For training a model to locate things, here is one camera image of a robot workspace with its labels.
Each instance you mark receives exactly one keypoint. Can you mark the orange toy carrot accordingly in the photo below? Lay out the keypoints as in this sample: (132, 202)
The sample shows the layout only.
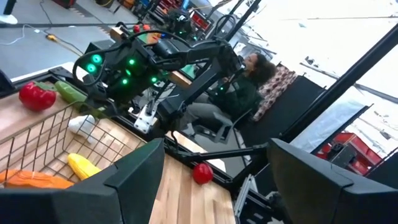
(34, 182)

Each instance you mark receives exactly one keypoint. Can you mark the black office chair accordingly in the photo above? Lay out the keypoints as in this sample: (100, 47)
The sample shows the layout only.
(224, 127)

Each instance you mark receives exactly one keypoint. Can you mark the white bracket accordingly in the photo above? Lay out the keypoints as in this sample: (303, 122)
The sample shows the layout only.
(144, 119)

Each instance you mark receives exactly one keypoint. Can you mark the yellow toy corn cob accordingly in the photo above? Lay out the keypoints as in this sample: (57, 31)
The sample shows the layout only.
(81, 166)

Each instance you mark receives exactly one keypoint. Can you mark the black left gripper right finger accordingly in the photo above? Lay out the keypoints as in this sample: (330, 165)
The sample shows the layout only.
(326, 199)

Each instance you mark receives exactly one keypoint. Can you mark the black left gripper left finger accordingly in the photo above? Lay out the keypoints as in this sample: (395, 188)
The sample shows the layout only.
(124, 193)

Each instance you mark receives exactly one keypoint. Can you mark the black partition panel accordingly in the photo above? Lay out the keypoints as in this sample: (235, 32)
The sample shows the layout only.
(280, 124)

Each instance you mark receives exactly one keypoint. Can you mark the wooden table with green mat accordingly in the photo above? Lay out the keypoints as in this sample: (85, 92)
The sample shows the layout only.
(116, 32)

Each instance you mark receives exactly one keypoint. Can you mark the red tool cart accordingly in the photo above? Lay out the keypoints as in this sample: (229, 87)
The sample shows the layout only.
(357, 149)

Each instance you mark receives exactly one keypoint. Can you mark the person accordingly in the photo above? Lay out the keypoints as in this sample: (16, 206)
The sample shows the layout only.
(239, 96)

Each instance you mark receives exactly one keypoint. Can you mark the white toy garlic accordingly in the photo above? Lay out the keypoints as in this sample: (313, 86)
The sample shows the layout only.
(81, 126)

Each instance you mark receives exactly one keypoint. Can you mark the thick black frame post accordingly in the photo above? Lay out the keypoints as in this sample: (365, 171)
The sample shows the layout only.
(342, 84)

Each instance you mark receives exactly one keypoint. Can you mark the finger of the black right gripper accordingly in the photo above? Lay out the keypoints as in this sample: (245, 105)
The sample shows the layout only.
(94, 88)
(110, 109)

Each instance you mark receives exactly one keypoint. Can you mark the thin black frame bar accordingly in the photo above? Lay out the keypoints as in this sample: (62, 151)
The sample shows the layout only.
(342, 129)

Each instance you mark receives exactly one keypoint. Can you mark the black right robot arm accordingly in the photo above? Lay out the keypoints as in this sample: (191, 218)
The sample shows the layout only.
(192, 91)

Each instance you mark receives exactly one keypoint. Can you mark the black table clamp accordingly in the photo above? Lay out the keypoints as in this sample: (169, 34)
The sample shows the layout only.
(6, 84)

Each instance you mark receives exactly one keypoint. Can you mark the black tripod stand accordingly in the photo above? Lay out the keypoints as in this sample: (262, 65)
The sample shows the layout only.
(242, 18)

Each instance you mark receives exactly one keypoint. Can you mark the white plastic sheet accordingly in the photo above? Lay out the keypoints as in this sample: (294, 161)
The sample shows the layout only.
(329, 124)

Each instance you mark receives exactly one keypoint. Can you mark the floral patterned cloth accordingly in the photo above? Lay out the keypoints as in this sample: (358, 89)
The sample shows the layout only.
(273, 90)

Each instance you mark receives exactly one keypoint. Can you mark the white round base pole stand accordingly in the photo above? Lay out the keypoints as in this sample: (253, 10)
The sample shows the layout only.
(7, 18)

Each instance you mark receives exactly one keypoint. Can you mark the computer tower with green fans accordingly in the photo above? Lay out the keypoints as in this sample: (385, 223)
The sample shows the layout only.
(93, 62)

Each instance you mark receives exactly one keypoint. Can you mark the green toy cucumber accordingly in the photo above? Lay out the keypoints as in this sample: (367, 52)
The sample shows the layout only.
(70, 93)

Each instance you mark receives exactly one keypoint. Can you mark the red tool cabinet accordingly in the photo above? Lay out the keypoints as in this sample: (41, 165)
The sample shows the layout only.
(200, 21)

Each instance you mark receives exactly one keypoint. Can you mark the small red toy fruit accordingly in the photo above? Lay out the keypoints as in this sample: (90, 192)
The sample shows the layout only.
(136, 28)
(146, 27)

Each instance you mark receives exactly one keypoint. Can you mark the red apple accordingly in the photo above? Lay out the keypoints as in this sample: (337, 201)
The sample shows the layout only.
(202, 173)

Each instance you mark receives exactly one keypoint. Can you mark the red tomato with green calyx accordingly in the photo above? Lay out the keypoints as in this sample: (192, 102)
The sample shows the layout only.
(35, 98)

